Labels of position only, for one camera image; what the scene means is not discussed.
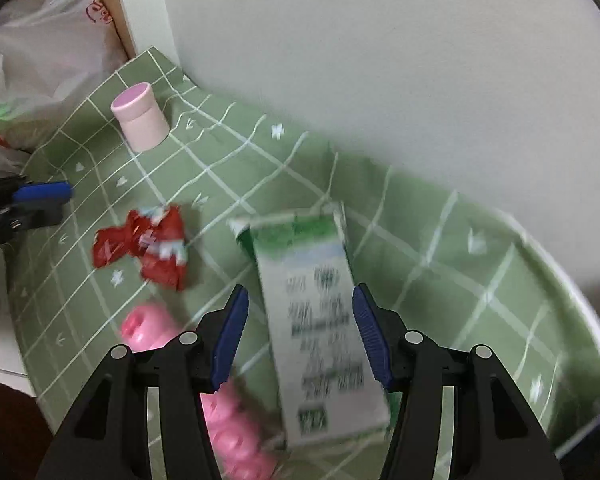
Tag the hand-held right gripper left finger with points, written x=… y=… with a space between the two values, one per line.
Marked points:
x=227 y=345

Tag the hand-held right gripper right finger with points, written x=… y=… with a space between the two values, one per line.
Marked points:
x=372 y=340

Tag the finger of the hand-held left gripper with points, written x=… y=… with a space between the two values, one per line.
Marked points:
x=45 y=192
x=30 y=219

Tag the green and white milk carton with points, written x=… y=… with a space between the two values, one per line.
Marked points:
x=315 y=310

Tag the pink ribbed bottle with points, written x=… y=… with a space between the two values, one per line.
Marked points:
x=145 y=325

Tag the green checked tablecloth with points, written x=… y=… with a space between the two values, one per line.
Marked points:
x=430 y=270

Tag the red foil wrapper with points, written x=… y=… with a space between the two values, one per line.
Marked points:
x=160 y=260

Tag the small pink bottle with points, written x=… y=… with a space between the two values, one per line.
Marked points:
x=140 y=120

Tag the white plastic bag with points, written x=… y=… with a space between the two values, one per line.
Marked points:
x=45 y=45

